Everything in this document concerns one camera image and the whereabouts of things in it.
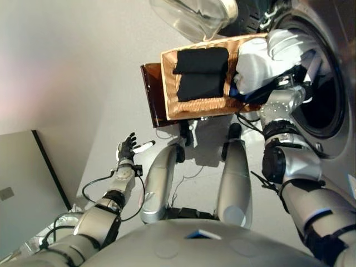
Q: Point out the round glass washing machine door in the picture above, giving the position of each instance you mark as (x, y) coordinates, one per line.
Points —
(194, 16)

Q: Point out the silver robot leg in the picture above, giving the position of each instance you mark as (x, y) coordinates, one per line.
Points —
(158, 178)
(233, 172)

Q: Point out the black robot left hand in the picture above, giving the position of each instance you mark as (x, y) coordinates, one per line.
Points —
(126, 148)

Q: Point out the grey robot torso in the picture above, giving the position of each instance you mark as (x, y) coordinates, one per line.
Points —
(194, 247)

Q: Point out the brown glossy stool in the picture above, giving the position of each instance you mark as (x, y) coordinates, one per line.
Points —
(151, 91)

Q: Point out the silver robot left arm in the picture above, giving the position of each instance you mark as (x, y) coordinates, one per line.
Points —
(94, 219)

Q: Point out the black folded garment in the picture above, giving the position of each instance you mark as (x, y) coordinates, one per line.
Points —
(200, 75)

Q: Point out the silver robot right leg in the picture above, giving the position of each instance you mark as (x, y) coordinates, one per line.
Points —
(233, 172)

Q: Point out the wicker laundry basket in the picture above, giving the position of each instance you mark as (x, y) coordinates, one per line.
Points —
(200, 108)

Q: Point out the grey wall socket plate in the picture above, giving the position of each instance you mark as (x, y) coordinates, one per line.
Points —
(6, 193)

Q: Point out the silver robot left leg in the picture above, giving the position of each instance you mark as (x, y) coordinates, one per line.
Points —
(158, 178)

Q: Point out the white garment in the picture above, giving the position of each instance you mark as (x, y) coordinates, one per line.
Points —
(258, 64)

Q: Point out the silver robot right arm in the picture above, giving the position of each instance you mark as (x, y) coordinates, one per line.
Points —
(294, 167)

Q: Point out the grey front-load washing machine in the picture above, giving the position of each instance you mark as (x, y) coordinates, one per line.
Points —
(342, 41)

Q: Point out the navy blue garment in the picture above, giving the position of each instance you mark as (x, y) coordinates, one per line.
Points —
(236, 91)

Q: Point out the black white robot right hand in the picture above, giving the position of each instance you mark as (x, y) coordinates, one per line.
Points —
(289, 80)

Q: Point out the energy label sticker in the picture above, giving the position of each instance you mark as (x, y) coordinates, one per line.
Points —
(352, 182)

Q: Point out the dark baseboard strip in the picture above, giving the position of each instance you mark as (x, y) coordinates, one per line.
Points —
(51, 169)

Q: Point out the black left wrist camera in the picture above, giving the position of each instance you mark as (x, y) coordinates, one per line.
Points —
(138, 170)

